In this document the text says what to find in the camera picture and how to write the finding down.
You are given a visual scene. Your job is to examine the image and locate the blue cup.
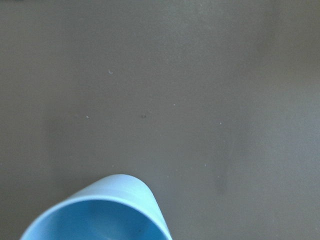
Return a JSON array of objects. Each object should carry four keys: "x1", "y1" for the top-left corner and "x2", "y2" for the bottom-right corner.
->
[{"x1": 21, "y1": 174, "x2": 172, "y2": 240}]

